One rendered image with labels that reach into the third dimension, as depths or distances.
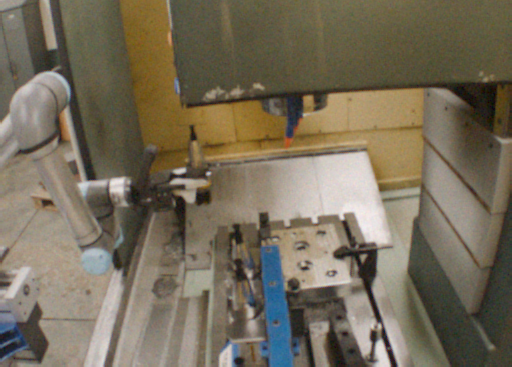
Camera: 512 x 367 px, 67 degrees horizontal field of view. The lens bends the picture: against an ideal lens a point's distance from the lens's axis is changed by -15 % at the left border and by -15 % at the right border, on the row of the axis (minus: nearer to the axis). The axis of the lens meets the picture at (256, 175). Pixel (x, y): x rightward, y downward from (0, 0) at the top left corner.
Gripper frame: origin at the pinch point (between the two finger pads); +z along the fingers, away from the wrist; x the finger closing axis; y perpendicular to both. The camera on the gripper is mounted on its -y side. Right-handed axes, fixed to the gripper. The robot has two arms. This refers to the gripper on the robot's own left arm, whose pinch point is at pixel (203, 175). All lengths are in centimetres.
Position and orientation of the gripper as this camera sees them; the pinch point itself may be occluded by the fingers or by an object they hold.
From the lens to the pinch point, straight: 112.9
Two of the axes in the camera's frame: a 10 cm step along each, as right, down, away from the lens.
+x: 0.4, 4.4, -9.0
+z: 9.9, -1.1, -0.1
